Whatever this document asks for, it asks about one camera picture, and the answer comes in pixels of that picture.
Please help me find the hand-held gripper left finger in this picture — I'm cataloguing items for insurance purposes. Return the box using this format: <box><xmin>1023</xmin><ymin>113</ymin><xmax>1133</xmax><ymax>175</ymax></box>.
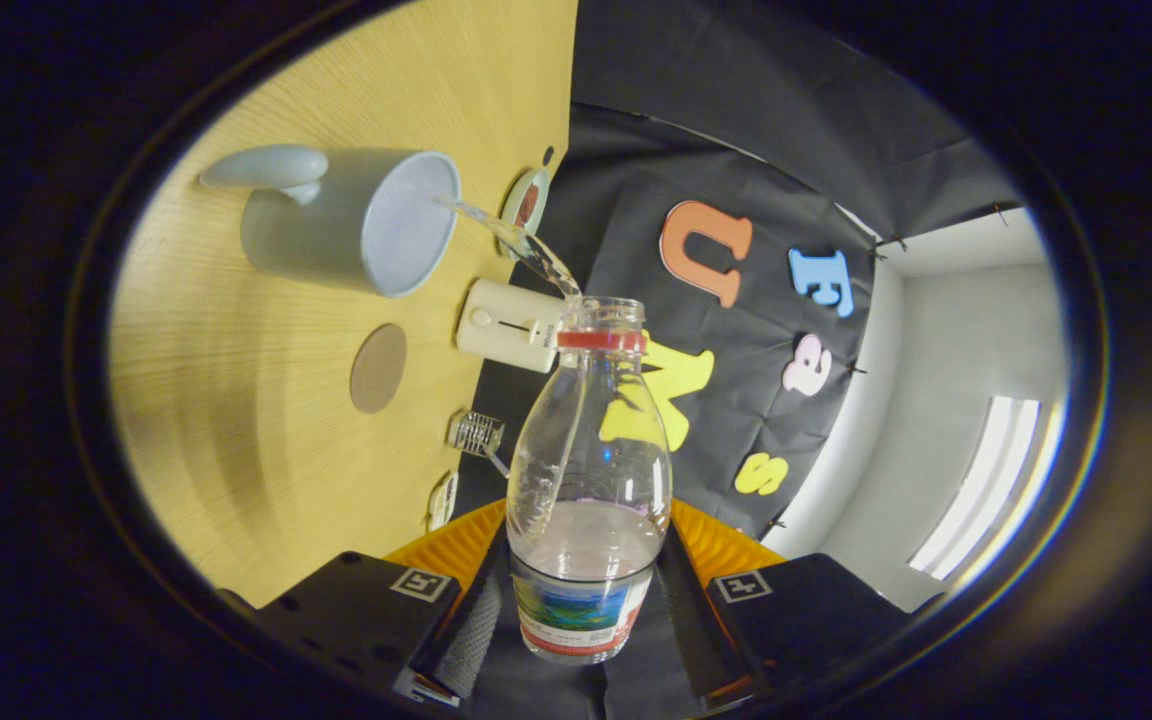
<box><xmin>221</xmin><ymin>500</ymin><xmax>509</xmax><ymax>706</ymax></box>

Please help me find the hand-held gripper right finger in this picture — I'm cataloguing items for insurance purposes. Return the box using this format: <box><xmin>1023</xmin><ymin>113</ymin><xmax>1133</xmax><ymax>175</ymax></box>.
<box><xmin>658</xmin><ymin>500</ymin><xmax>942</xmax><ymax>701</ymax></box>

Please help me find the clear plastic juice bottle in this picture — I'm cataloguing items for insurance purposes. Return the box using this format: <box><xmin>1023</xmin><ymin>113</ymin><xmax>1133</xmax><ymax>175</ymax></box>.
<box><xmin>506</xmin><ymin>296</ymin><xmax>674</xmax><ymax>664</ymax></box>

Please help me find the round brown coaster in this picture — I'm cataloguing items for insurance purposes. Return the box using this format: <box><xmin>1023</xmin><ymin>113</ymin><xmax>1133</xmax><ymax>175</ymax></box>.
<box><xmin>350</xmin><ymin>323</ymin><xmax>408</xmax><ymax>415</ymax></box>

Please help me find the pale blue cup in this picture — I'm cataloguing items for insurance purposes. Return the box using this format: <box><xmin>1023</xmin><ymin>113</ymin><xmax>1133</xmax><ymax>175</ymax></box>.
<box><xmin>200</xmin><ymin>144</ymin><xmax>462</xmax><ymax>299</ymax></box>

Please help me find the small white dish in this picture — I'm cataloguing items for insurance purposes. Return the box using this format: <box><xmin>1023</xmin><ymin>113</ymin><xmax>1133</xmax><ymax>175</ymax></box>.
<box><xmin>427</xmin><ymin>471</ymin><xmax>460</xmax><ymax>532</ymax></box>

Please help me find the long ceiling light panel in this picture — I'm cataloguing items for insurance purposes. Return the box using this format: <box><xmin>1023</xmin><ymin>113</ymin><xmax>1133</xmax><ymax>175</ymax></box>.
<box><xmin>908</xmin><ymin>396</ymin><xmax>1067</xmax><ymax>581</ymax></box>

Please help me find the white toaster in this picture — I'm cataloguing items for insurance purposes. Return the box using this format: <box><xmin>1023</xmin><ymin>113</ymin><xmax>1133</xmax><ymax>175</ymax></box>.
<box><xmin>455</xmin><ymin>279</ymin><xmax>569</xmax><ymax>375</ymax></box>

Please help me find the light wooden table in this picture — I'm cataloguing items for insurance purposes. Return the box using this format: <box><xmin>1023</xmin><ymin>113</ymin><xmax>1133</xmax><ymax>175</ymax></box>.
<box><xmin>108</xmin><ymin>0</ymin><xmax>579</xmax><ymax>609</ymax></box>

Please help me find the pale green plate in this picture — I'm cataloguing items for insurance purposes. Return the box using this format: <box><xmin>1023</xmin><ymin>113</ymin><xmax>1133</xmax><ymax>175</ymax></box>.
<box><xmin>499</xmin><ymin>168</ymin><xmax>551</xmax><ymax>263</ymax></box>

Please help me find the small metal wire rack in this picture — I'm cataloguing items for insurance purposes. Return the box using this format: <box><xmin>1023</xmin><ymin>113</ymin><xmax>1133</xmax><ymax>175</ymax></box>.
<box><xmin>447</xmin><ymin>410</ymin><xmax>512</xmax><ymax>478</ymax></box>

